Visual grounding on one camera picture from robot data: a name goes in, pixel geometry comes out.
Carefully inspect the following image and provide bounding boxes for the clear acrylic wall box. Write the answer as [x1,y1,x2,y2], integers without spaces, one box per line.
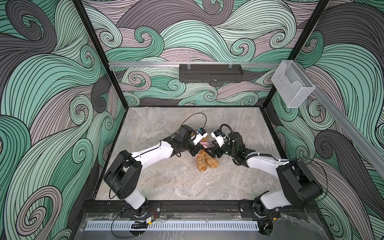
[271,60,315,109]

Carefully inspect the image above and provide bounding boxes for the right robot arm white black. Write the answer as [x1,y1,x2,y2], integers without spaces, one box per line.
[211,130,324,214]

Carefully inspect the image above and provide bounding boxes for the black perforated wall tray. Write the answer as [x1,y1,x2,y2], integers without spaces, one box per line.
[179,65,244,84]

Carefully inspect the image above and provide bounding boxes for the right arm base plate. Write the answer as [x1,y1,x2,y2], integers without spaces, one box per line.
[239,199,281,220]

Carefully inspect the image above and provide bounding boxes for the brown teddy bear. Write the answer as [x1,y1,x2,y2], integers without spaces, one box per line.
[196,136,219,172]

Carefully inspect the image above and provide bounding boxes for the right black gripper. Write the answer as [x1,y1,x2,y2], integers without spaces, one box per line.
[203,139,238,159]

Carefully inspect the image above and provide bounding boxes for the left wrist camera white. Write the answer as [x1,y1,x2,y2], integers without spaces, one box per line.
[193,128,208,145]

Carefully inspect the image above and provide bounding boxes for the back aluminium rail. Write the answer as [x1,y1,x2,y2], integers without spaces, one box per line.
[108,61,280,69]

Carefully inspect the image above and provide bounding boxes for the white slotted cable duct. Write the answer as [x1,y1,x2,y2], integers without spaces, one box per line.
[85,220,259,231]

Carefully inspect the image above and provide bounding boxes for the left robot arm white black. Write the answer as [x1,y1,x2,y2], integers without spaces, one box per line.
[104,125,208,211]

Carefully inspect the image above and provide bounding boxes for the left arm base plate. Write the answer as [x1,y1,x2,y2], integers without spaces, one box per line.
[121,199,161,219]

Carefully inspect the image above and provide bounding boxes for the pink teddy hoodie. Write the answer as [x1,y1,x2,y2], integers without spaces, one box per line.
[200,142,214,149]

